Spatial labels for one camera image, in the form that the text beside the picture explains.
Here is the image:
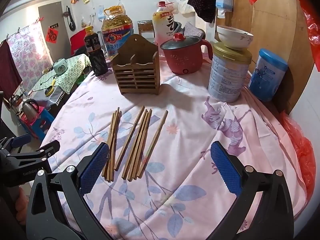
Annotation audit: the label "white ceramic bowl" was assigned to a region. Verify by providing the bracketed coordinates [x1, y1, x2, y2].
[216, 25, 254, 50]

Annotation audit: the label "wooden wardrobe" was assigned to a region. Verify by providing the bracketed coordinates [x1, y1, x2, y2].
[217, 0, 315, 115]

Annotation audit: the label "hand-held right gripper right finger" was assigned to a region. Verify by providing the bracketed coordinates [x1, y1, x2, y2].
[210, 141, 294, 240]

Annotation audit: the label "pink floral tablecloth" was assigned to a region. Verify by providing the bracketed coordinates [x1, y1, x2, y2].
[40, 52, 308, 240]

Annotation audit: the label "large cooking oil bottle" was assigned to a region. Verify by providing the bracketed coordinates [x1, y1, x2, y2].
[101, 5, 134, 58]

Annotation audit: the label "red door poster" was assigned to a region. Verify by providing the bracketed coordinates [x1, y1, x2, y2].
[46, 27, 58, 43]

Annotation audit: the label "black hanging bag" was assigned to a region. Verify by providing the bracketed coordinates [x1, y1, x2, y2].
[65, 6, 76, 32]

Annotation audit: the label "patterned chair cushion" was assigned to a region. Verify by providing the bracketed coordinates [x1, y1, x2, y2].
[184, 22, 205, 39]

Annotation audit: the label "pink floral hanging sheet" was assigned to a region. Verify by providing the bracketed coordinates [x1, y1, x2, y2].
[7, 21, 53, 85]

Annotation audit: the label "white drink bottle red cap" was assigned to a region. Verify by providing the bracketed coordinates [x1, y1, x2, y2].
[152, 1, 184, 53]

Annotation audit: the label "milk powder tin gold lid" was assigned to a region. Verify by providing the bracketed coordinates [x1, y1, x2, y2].
[208, 42, 252, 103]

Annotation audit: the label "dark soy sauce bottle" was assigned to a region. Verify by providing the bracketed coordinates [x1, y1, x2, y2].
[84, 26, 108, 77]

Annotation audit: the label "red electric pot glass lid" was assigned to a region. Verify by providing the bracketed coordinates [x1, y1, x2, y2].
[160, 33, 213, 75]

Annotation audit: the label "red cloth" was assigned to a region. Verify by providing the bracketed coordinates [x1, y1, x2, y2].
[70, 30, 87, 55]

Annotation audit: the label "mint green rice cooker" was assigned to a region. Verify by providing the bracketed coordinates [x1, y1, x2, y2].
[52, 58, 67, 75]

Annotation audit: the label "maroon hanging cloth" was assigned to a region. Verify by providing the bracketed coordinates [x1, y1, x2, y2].
[0, 40, 23, 95]

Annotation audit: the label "steel kettle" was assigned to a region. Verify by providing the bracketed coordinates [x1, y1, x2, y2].
[21, 99, 40, 117]

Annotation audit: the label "green checked tablecloth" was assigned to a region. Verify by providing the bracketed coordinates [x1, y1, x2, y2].
[32, 55, 91, 93]

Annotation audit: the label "dark dotted hanging garment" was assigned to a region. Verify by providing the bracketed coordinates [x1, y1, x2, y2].
[187, 0, 217, 23]

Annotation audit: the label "yellow round brush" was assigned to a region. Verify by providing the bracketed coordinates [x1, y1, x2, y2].
[45, 79, 57, 97]

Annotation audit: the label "clear plastic bag red contents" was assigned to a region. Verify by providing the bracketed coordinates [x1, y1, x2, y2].
[160, 0, 179, 14]

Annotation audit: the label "wooden chair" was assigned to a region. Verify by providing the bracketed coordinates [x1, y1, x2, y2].
[137, 20, 155, 44]

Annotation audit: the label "wooden slatted chopstick holder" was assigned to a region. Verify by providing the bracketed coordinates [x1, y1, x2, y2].
[111, 34, 160, 96]

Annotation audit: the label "blue plastic canister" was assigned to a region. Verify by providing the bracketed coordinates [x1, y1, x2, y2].
[248, 49, 288, 102]

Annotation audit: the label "blue plastic stool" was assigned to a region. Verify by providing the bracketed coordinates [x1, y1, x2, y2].
[24, 106, 54, 139]

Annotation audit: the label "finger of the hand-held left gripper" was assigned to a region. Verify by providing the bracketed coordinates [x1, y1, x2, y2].
[0, 134, 32, 155]
[5, 140, 61, 167]

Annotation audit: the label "person's left hand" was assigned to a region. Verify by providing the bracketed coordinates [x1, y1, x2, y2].
[15, 187, 28, 223]

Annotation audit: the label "set of wooden chopsticks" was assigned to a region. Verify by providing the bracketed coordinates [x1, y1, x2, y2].
[101, 106, 169, 182]

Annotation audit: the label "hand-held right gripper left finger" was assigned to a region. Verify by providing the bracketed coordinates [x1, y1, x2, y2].
[25, 142, 110, 240]

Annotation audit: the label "grey door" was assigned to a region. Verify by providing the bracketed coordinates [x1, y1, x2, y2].
[38, 1, 72, 58]

